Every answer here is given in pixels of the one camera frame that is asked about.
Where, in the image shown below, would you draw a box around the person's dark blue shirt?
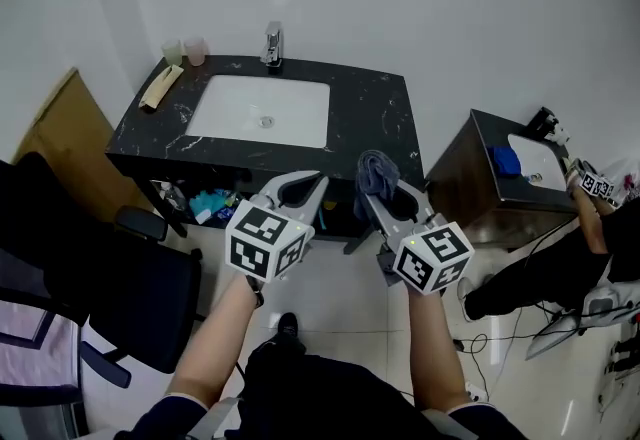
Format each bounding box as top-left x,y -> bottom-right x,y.
113,391 -> 527,440

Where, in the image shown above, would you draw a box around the blue plastic bags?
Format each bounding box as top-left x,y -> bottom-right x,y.
188,187 -> 237,230

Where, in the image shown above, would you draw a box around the brown cardboard sheet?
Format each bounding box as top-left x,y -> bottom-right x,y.
10,67 -> 151,214

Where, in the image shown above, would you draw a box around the person's black trousers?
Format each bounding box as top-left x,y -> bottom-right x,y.
235,335 -> 454,440

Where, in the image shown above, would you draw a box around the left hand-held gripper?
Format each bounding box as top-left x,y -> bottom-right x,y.
224,169 -> 330,285

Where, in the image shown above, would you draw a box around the small white sink basin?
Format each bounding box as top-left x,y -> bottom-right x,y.
506,132 -> 576,193

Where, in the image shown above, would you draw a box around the person's right forearm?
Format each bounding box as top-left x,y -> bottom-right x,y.
407,288 -> 475,413

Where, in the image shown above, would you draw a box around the black faucet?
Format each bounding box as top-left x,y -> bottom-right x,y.
529,106 -> 572,145

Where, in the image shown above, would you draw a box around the beige folded towel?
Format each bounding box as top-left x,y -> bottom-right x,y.
138,63 -> 183,111

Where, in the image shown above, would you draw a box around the brown vanity cabinet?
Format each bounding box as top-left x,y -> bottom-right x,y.
424,108 -> 581,249

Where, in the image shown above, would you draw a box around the black marble vanity cabinet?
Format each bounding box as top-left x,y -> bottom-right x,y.
104,54 -> 427,257

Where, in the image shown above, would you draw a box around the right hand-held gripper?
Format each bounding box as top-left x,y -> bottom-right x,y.
360,179 -> 476,298

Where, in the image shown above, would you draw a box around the black office chair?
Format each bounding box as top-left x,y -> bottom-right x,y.
0,151 -> 206,390

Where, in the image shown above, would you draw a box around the grey-blue cloth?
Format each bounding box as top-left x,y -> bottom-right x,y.
353,149 -> 401,224

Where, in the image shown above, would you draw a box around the chrome sink faucet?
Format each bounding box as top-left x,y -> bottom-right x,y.
259,20 -> 286,69

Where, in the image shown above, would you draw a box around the white rectangular sink basin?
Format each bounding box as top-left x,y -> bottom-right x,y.
185,74 -> 332,150

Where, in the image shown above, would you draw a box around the black wrist strap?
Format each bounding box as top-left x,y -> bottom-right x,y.
245,275 -> 265,310

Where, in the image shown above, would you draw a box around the pale pink plastic cup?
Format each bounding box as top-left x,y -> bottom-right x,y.
182,35 -> 207,68

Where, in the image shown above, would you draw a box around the black floor cable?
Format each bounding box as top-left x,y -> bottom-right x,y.
451,222 -> 589,409

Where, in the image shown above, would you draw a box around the pale green plastic cup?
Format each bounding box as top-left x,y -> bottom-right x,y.
160,38 -> 183,66

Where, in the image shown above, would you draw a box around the person's black shoe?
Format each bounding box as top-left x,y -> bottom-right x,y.
276,311 -> 300,343

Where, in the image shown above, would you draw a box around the white power strip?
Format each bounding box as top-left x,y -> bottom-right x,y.
463,380 -> 490,405

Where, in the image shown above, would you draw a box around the bright blue cloth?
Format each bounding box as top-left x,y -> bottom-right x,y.
487,145 -> 522,177

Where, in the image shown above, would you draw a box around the person's left forearm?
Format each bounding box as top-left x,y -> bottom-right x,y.
166,272 -> 262,410

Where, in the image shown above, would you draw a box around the white grey machine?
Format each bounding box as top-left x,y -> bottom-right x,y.
523,280 -> 640,363

